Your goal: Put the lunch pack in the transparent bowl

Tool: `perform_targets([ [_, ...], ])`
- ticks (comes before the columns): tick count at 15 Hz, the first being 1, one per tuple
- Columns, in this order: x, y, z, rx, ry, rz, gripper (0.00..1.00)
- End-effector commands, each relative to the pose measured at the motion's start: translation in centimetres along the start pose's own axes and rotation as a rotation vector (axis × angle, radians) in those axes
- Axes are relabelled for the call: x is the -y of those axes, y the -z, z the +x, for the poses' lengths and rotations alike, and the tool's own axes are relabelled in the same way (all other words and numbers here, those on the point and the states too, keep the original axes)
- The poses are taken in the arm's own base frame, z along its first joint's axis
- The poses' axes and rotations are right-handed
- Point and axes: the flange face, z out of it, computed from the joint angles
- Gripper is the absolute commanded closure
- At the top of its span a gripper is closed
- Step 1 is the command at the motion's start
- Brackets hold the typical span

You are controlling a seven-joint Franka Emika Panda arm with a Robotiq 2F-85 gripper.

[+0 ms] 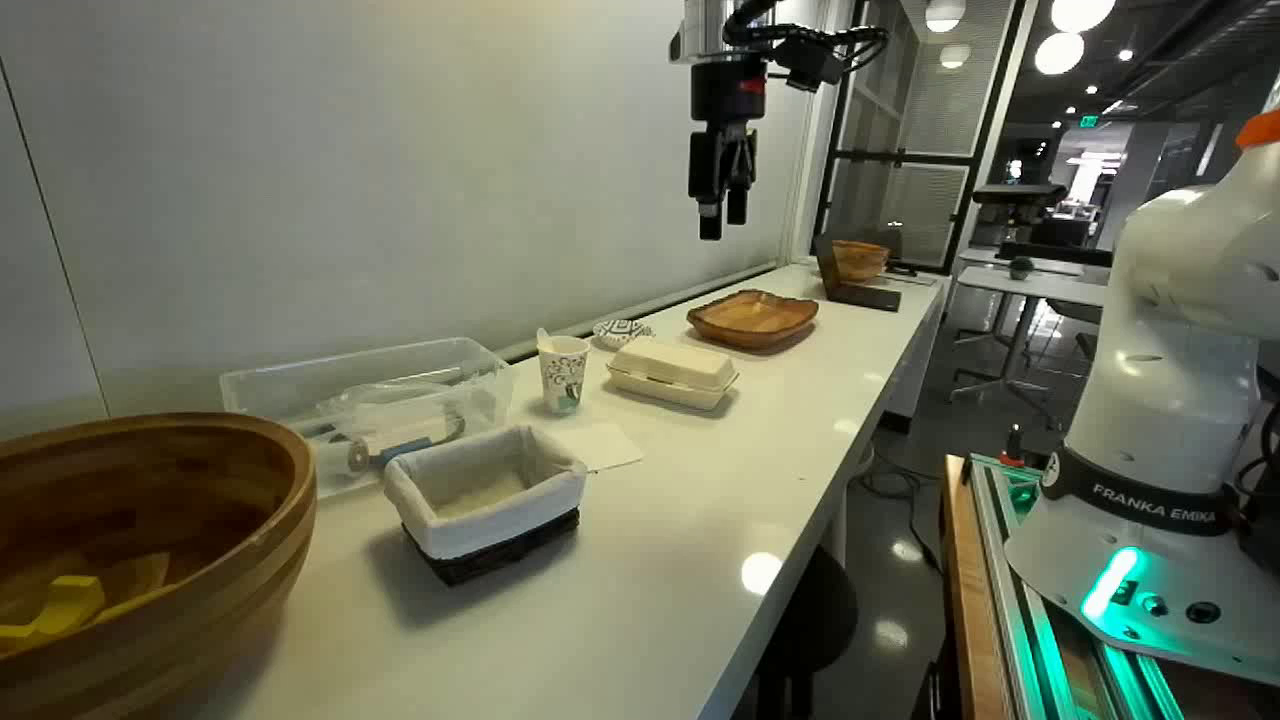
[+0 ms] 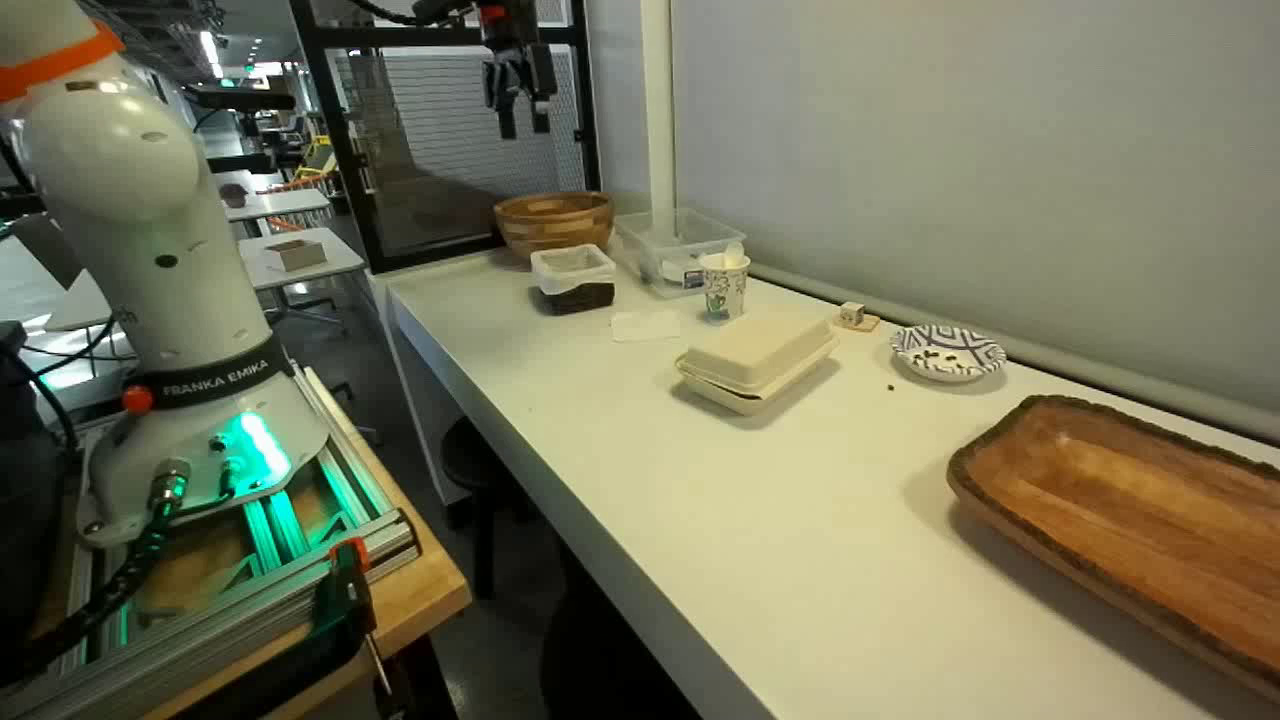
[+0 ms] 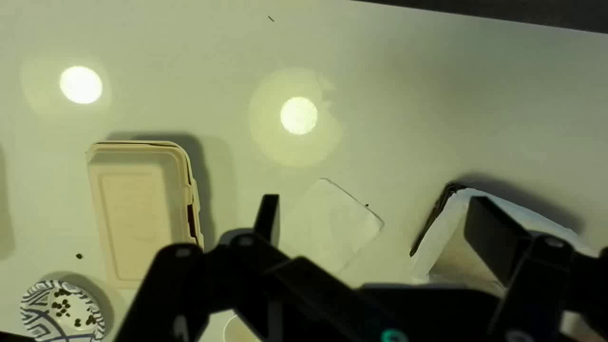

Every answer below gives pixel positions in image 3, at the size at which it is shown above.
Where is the patterned paper cup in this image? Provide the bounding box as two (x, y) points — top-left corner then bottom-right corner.
(17, 272), (110, 342)

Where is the beige clamshell lunch pack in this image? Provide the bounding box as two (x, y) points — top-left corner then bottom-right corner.
(86, 139), (205, 289)

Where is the black basket with white liner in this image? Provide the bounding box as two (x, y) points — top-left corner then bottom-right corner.
(409, 181), (601, 289)

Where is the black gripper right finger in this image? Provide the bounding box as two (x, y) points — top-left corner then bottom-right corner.
(464, 194), (608, 342)

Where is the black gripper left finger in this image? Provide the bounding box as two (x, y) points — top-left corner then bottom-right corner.
(112, 192), (382, 342)

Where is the clear square plastic sheet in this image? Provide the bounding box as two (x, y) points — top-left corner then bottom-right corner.
(291, 177), (388, 276)

